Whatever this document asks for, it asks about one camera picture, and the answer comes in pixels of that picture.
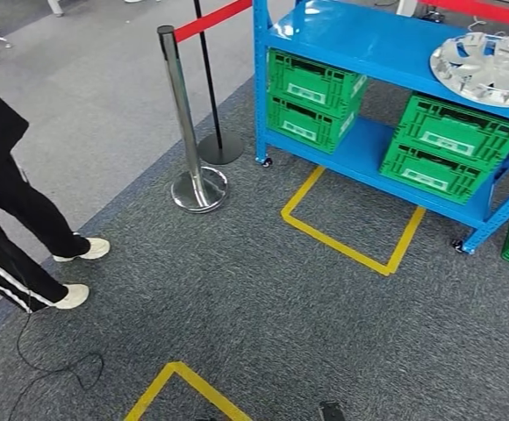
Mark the blue metal shelf rack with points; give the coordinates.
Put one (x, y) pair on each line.
(359, 40)

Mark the black barrier stanchion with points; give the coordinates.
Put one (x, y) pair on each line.
(221, 149)

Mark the yellow tape square outline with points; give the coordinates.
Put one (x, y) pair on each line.
(211, 392)
(346, 251)

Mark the chrome barrier stanchion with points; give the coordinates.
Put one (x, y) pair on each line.
(184, 116)

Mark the red barrier belt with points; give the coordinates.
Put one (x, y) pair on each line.
(491, 11)
(211, 20)

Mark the black right robot foot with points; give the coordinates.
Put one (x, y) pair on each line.
(331, 412)

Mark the person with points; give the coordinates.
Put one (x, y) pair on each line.
(17, 197)

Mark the grey wheel hubcap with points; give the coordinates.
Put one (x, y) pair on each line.
(491, 67)

